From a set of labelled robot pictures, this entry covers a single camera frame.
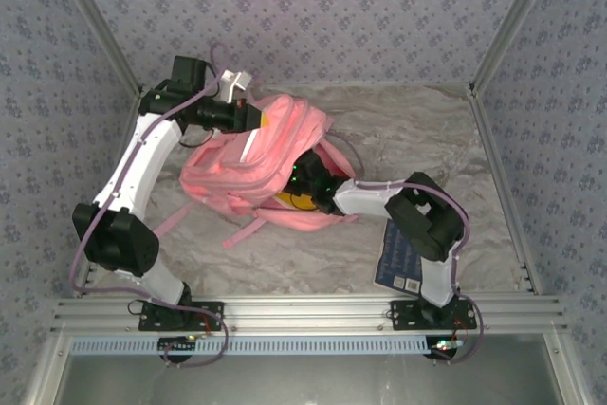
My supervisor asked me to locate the light blue cable duct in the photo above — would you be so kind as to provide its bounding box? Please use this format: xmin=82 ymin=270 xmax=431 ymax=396
xmin=69 ymin=338 xmax=432 ymax=357

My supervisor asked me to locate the aluminium corner post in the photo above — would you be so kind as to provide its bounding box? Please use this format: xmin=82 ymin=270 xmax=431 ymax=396
xmin=46 ymin=0 xmax=144 ymax=96
xmin=468 ymin=0 xmax=568 ymax=96

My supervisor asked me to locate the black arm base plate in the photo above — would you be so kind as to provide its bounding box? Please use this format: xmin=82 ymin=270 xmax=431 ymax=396
xmin=138 ymin=300 xmax=225 ymax=332
xmin=390 ymin=300 xmax=478 ymax=331

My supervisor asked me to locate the small black controller board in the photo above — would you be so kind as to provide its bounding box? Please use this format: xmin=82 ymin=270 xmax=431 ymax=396
xmin=157 ymin=336 xmax=198 ymax=355
xmin=425 ymin=337 xmax=467 ymax=357

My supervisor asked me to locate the dark blue barcode book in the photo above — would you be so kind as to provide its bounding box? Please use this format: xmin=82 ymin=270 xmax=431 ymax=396
xmin=373 ymin=218 xmax=424 ymax=295

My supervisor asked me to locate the pink student backpack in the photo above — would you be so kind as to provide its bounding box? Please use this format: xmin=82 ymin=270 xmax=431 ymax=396
xmin=154 ymin=94 xmax=365 ymax=250

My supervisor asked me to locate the grey metal shelf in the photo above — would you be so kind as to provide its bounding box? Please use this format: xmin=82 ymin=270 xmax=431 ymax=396
xmin=51 ymin=334 xmax=565 ymax=405

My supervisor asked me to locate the yellow book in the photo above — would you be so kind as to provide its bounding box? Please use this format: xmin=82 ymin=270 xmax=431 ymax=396
xmin=276 ymin=190 xmax=318 ymax=212

